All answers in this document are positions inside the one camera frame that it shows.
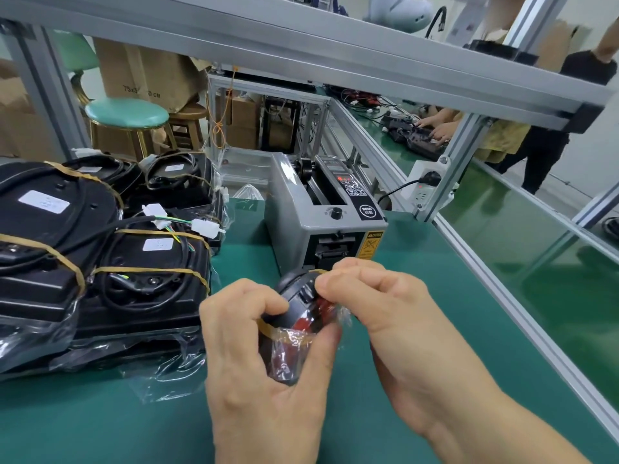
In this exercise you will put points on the person's left hand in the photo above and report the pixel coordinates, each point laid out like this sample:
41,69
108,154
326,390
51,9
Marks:
251,410

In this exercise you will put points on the person's right hand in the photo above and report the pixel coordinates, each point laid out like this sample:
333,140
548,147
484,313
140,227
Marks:
416,343

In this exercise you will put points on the person's left thumb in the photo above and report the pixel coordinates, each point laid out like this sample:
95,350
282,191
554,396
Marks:
317,355

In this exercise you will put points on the person's right thumb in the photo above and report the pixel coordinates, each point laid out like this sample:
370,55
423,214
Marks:
341,287

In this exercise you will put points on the black round part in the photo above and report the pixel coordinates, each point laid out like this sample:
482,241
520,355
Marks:
300,304

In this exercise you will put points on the person's right forearm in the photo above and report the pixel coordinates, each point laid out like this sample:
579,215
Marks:
503,430

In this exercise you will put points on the grey tape dispenser machine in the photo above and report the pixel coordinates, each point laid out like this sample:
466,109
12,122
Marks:
309,212

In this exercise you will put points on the clear plastic bag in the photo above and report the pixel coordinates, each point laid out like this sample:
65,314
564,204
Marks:
247,192

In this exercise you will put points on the white power strip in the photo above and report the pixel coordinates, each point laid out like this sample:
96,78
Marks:
428,186

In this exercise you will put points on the black power plug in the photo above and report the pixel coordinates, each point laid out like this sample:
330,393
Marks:
430,178

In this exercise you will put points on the black appliance on far bench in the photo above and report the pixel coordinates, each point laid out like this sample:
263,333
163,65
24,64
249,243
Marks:
416,137

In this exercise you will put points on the black taped appliance base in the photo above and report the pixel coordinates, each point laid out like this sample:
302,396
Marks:
104,171
150,285
179,183

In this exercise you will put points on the small brown cardboard box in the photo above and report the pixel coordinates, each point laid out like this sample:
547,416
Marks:
244,120

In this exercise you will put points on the wooden stool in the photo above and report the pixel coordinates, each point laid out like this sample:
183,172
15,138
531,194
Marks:
189,121

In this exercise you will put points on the green round stool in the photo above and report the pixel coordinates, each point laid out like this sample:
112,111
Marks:
126,114

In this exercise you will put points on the black gooseneck tube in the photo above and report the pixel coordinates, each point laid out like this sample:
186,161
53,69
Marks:
435,21

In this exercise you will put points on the white rounded machine housing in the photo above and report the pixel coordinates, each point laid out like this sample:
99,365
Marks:
399,9

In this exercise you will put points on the black tray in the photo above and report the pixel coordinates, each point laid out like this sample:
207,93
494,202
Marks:
503,52

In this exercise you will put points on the large brown cardboard box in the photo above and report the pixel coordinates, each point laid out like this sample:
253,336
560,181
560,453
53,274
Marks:
150,74

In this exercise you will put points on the large black bagged appliance base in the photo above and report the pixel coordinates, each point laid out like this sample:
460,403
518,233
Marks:
43,236

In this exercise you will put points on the green chair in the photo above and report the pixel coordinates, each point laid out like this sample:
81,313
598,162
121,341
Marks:
76,55

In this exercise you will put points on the aluminium workbench frame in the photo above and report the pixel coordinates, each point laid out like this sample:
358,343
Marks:
338,43

